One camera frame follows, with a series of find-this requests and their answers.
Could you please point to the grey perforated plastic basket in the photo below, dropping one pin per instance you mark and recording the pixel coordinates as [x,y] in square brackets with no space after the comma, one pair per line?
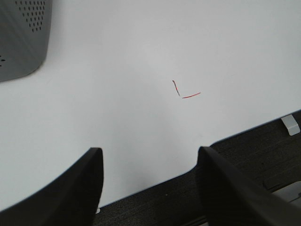
[24,36]

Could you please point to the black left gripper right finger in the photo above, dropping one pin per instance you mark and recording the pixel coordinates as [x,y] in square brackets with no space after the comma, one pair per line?
[229,198]

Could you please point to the white table leg foot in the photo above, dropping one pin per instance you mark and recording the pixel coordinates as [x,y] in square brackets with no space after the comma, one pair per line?
[291,125]

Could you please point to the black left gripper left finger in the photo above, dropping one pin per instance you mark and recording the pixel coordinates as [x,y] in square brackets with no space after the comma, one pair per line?
[70,200]

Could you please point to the left red corner mark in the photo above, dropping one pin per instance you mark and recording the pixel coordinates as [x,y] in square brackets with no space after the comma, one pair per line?
[178,92]

